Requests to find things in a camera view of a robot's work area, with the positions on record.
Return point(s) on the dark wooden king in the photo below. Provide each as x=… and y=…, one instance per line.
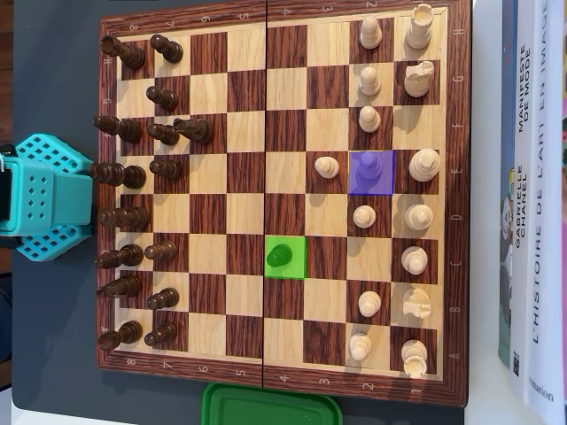
x=128, y=175

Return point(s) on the light wooden knight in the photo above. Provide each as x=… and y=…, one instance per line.
x=416, y=303
x=416, y=82

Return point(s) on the folding wooden chessboard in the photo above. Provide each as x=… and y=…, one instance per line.
x=246, y=172

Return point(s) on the white art history book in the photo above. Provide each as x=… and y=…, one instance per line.
x=542, y=221

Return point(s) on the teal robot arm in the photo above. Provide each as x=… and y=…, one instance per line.
x=44, y=195

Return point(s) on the dark wooden queen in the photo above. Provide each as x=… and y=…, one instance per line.
x=133, y=218

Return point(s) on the dark wooden rook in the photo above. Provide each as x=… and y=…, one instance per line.
x=130, y=55
x=128, y=332

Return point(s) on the green plastic container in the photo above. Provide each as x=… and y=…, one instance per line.
x=266, y=407

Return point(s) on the white pawn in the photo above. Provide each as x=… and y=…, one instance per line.
x=368, y=167

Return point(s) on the light wooden rook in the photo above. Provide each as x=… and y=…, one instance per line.
x=418, y=33
x=414, y=356

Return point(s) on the light wooden queen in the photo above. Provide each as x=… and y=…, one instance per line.
x=418, y=217

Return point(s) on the light wooden bishop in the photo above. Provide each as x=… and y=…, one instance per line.
x=414, y=260

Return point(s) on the dark wooden pawn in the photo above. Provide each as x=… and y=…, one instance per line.
x=165, y=298
x=161, y=251
x=168, y=168
x=280, y=257
x=165, y=133
x=161, y=334
x=170, y=49
x=165, y=99

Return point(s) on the light wooden pawn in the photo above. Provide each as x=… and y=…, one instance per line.
x=369, y=304
x=327, y=167
x=359, y=346
x=370, y=35
x=364, y=217
x=369, y=82
x=369, y=119

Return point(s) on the white Gabrielle Chanel book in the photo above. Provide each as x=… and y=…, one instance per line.
x=522, y=133

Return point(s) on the dark wooden bishop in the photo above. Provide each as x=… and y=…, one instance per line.
x=128, y=255
x=126, y=129

